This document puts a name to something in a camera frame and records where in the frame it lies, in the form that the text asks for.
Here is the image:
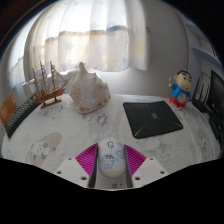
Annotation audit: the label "black mouse pad green lines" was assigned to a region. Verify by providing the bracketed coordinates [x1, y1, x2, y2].
[122, 100, 184, 140]

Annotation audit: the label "white wall shelf unit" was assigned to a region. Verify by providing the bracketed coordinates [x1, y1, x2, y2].
[186, 19, 224, 84]

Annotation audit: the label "black computer monitor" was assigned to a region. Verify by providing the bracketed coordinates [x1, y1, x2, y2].
[205, 69, 224, 121]

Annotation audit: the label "white star-print curtain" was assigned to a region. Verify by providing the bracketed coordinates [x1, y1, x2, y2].
[8, 0, 149, 89]

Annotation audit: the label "black computer keyboard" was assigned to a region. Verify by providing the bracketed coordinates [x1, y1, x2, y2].
[4, 96, 43, 139]

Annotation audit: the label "white cartoon-print tablecloth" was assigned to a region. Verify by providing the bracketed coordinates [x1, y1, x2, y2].
[0, 93, 223, 191]

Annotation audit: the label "white cartoon-print computer mouse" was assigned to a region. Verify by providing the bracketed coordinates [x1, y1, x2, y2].
[97, 137, 126, 179]

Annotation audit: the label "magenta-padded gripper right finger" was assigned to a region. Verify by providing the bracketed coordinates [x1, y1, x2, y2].
[123, 143, 169, 188]

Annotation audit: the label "orange wooden chair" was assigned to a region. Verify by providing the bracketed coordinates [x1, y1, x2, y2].
[0, 93, 18, 126]

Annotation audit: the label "cartoon boy figurine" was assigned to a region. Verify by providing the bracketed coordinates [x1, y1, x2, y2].
[168, 69, 193, 109]

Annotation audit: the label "wooden model sailing ship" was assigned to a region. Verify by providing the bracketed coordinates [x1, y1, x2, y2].
[31, 60, 72, 110]

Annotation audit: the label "black router with antennas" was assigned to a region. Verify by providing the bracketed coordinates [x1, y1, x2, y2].
[191, 77, 213, 114]

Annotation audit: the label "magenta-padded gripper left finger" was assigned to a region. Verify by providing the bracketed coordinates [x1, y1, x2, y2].
[54, 143, 100, 188]

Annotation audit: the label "large white conch shell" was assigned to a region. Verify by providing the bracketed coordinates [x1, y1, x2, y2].
[68, 61, 112, 115]

